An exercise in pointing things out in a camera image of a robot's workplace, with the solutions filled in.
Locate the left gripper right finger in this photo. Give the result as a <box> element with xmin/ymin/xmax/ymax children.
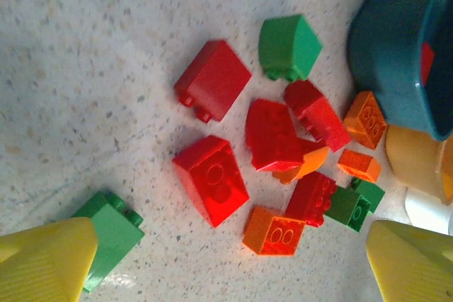
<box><xmin>365</xmin><ymin>219</ymin><xmax>453</xmax><ymax>302</ymax></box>

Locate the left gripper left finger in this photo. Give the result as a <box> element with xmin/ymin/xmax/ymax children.
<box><xmin>0</xmin><ymin>216</ymin><xmax>99</xmax><ymax>302</ymax></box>

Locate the green lego brick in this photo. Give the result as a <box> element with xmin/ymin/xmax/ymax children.
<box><xmin>324</xmin><ymin>187</ymin><xmax>372</xmax><ymax>233</ymax></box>
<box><xmin>350</xmin><ymin>178</ymin><xmax>386</xmax><ymax>215</ymax></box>
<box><xmin>72</xmin><ymin>190</ymin><xmax>146</xmax><ymax>294</ymax></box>
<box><xmin>258</xmin><ymin>14</ymin><xmax>324</xmax><ymax>83</ymax></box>

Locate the orange lego brick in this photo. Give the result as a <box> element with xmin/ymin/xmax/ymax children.
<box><xmin>272</xmin><ymin>146</ymin><xmax>330</xmax><ymax>185</ymax></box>
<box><xmin>336</xmin><ymin>149</ymin><xmax>383</xmax><ymax>185</ymax></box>
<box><xmin>242</xmin><ymin>206</ymin><xmax>306</xmax><ymax>257</ymax></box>
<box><xmin>342</xmin><ymin>90</ymin><xmax>389</xmax><ymax>151</ymax></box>

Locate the red lego brick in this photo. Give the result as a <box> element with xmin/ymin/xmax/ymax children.
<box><xmin>245</xmin><ymin>98</ymin><xmax>306</xmax><ymax>173</ymax></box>
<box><xmin>285</xmin><ymin>170</ymin><xmax>338</xmax><ymax>228</ymax></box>
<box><xmin>420</xmin><ymin>42</ymin><xmax>436</xmax><ymax>86</ymax></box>
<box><xmin>282</xmin><ymin>79</ymin><xmax>352</xmax><ymax>153</ymax></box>
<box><xmin>173</xmin><ymin>39</ymin><xmax>253</xmax><ymax>124</ymax></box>
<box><xmin>172</xmin><ymin>134</ymin><xmax>251</xmax><ymax>228</ymax></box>

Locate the white plastic container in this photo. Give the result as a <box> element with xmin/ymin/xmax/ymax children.
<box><xmin>404</xmin><ymin>187</ymin><xmax>453</xmax><ymax>236</ymax></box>

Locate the orange plastic container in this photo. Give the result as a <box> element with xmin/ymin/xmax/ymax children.
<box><xmin>384</xmin><ymin>124</ymin><xmax>453</xmax><ymax>206</ymax></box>

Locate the dark teal plastic container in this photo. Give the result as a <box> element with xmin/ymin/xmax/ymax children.
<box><xmin>347</xmin><ymin>0</ymin><xmax>453</xmax><ymax>142</ymax></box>

